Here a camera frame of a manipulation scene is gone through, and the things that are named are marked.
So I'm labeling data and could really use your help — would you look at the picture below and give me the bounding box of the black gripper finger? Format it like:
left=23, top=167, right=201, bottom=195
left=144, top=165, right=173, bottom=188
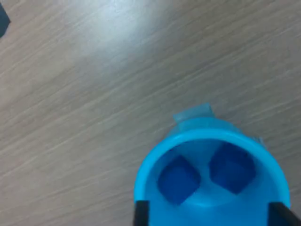
left=133, top=200, right=151, bottom=226
left=268, top=201, right=301, bottom=226

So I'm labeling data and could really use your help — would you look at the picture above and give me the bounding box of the blue cube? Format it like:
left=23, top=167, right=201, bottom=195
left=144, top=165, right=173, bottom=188
left=208, top=143, right=257, bottom=196
left=157, top=154, right=202, bottom=206

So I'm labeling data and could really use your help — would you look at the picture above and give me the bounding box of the blue plastic cup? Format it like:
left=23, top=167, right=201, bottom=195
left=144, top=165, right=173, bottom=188
left=134, top=117, right=292, bottom=226

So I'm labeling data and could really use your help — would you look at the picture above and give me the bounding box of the thin metal strip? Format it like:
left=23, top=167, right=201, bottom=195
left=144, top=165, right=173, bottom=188
left=0, top=4, right=12, bottom=39

